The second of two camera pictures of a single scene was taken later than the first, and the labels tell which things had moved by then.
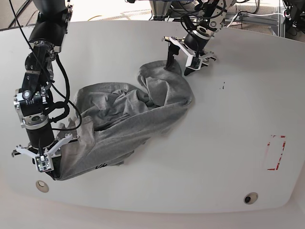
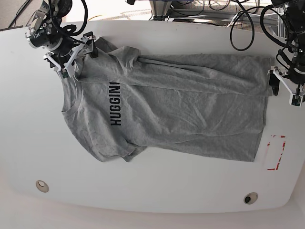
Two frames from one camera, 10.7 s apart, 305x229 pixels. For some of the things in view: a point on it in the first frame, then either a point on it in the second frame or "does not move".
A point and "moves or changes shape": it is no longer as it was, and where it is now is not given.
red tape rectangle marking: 279,161 does not move
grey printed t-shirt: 116,119 moves or changes shape
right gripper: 194,45 to 292,78
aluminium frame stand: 159,8 does not move
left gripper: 41,142 to 85,45
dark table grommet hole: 250,198 does not move
